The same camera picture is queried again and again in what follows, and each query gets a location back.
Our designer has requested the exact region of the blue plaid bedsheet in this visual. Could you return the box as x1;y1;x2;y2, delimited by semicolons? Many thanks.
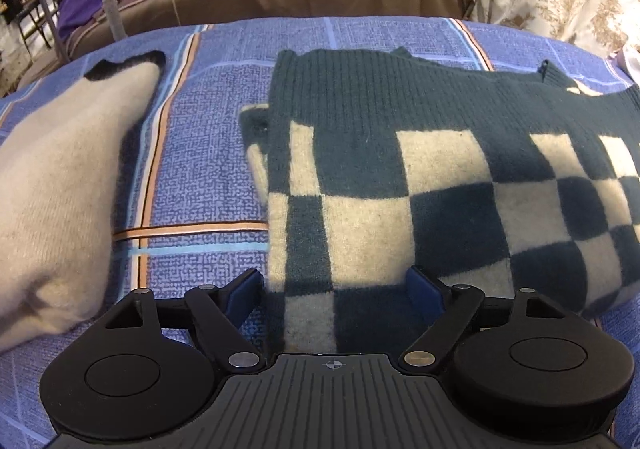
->
0;16;640;449

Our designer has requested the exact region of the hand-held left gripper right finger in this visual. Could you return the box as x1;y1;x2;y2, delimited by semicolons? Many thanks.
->
400;266;566;375

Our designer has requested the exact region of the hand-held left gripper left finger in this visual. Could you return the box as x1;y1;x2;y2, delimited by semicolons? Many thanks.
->
102;269;266;375

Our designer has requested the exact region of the checkered knit sweater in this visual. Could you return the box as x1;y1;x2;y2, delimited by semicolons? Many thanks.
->
240;46;640;355

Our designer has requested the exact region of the folded beige knit sweater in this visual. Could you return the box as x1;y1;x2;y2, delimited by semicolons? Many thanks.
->
0;50;167;355

